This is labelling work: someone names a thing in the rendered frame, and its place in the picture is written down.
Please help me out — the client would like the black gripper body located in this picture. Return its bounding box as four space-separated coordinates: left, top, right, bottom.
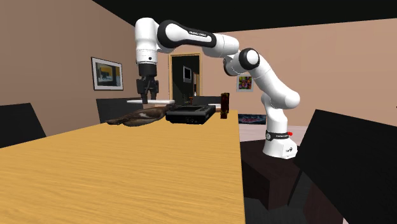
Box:
136 63 160 94

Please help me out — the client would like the white flat bar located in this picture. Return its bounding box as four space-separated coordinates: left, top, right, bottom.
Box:
126 99 176 105

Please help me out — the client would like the brown bird figure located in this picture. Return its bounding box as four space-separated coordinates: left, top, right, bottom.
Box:
105 104 178 127

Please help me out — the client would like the black chair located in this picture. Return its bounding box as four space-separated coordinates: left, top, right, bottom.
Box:
95 97 144 124
0 102 47 150
192 95 223 106
287 108 397 224

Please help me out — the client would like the wooden framed doorway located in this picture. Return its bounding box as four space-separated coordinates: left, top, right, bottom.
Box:
168 52 203 102

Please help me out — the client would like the black flat box appliance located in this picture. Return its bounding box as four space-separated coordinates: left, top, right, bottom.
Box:
165 104 216 125

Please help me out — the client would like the dark red tall box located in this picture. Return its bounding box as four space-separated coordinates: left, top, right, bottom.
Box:
219 92 231 120

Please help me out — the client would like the wooden table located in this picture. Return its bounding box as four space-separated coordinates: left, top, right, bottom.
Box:
0 109 246 224

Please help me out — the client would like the dark patterned rug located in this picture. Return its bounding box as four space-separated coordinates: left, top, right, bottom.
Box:
237 113 268 126

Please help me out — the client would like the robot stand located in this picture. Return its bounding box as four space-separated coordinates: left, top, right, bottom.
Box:
240 139 312 212

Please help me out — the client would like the grey framed wall picture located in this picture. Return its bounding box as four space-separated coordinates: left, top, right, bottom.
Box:
90 56 125 92

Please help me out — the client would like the colourful wall picture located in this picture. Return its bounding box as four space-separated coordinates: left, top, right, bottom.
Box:
235 74 254 93

